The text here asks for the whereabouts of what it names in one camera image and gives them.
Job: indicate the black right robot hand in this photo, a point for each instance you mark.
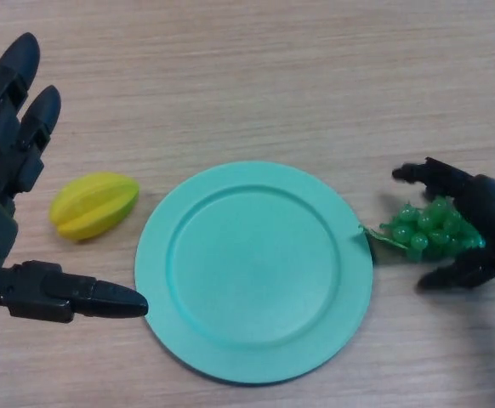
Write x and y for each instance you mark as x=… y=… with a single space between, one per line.
x=494 y=221

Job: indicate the green plastic grape bunch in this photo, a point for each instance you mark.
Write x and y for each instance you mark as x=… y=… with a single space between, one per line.
x=426 y=223

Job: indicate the turquoise round plastic plate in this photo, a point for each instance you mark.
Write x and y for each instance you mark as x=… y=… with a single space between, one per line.
x=256 y=272

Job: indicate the yellow plastic starfruit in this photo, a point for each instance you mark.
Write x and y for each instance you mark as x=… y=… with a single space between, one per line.
x=94 y=204

